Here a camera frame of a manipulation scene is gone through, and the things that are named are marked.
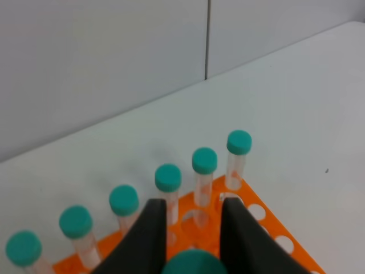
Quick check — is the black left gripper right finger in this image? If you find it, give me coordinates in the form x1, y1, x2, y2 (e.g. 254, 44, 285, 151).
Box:
220, 198, 309, 273

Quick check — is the teal capped test tube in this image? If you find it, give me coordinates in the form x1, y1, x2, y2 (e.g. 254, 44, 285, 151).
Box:
161, 249, 228, 274

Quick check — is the back row tube far right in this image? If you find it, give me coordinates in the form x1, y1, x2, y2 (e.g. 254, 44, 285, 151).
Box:
225, 130, 252, 190

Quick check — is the back row tube far left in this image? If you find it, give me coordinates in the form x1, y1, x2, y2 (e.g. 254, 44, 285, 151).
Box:
5, 230, 55, 273

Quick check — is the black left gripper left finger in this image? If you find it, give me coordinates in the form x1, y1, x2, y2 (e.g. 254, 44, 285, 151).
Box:
92, 199, 167, 274

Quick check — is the orange test tube rack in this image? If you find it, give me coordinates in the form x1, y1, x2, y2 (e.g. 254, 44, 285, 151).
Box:
54, 176, 322, 273

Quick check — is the row tube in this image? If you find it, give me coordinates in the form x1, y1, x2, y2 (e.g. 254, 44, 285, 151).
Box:
225, 130, 252, 190
155, 163, 182, 247
109, 184, 139, 235
59, 205, 102, 269
192, 147, 217, 228
5, 230, 55, 273

